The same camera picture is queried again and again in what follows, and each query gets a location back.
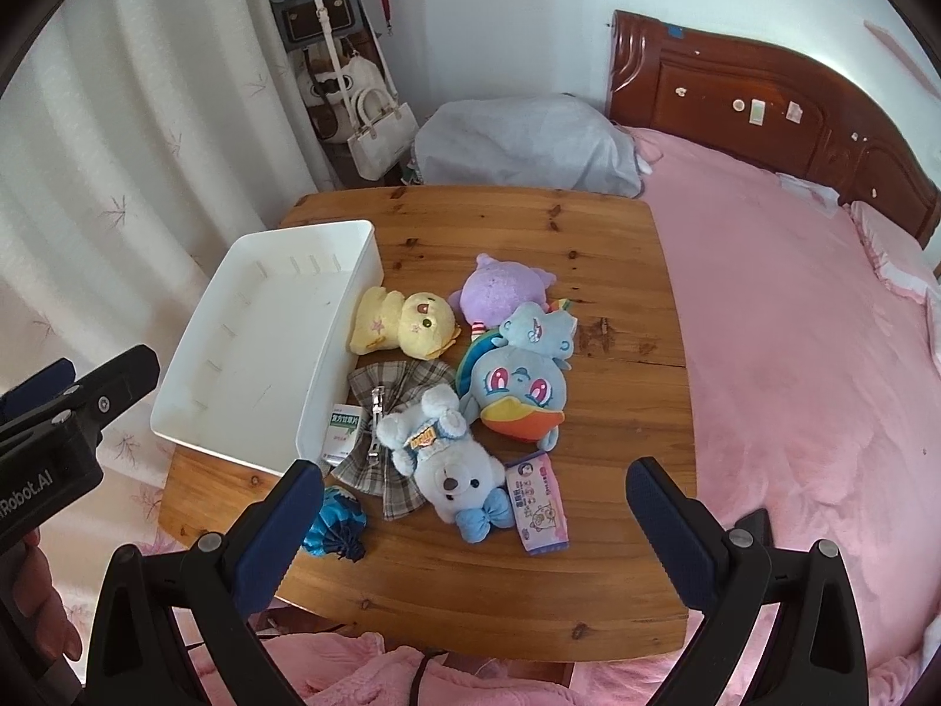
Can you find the blue grey black handbag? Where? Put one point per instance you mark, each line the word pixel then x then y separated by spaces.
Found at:
pixel 316 22

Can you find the pink tissue packet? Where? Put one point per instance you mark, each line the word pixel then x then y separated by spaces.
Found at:
pixel 540 507

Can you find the small light blue plush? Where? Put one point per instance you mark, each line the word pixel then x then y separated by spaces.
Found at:
pixel 533 334

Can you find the plaid fabric bow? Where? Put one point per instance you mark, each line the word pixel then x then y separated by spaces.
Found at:
pixel 382 382

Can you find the pink pillow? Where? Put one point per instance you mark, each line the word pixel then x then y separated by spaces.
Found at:
pixel 900 257

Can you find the grey covered pillow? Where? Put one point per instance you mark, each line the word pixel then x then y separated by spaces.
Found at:
pixel 529 143

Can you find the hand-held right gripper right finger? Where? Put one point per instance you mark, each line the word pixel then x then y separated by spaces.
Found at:
pixel 670 529

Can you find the white plastic bin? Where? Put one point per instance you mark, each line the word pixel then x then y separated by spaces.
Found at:
pixel 265 338

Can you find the green white medicine box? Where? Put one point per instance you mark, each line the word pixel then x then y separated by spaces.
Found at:
pixel 342 434

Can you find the white handbag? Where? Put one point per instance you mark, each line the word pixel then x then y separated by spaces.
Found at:
pixel 378 136

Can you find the person's left hand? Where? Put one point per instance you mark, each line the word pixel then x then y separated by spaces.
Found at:
pixel 51 596

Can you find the blue plush duck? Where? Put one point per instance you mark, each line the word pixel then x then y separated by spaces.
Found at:
pixel 514 390

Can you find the pink blanket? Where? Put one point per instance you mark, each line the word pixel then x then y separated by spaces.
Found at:
pixel 809 382

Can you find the yellow plush chick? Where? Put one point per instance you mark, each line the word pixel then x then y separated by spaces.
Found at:
pixel 412 323

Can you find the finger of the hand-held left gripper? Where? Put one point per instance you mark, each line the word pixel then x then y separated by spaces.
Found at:
pixel 110 382
pixel 37 386

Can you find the white teddy bear blue bow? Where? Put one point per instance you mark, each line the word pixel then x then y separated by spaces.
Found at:
pixel 456 482

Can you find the white fluffy bag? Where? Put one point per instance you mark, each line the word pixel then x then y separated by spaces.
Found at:
pixel 331 95

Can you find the purple plush toy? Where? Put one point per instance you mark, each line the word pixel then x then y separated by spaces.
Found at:
pixel 500 290

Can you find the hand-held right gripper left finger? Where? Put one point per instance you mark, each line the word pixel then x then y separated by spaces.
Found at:
pixel 283 537

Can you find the brown wooden headboard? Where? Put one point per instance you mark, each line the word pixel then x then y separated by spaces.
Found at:
pixel 772 81

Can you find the pink fleece cloth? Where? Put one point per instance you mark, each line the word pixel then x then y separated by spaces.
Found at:
pixel 353 676

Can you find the white curtain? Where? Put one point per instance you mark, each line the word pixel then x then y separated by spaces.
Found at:
pixel 147 125

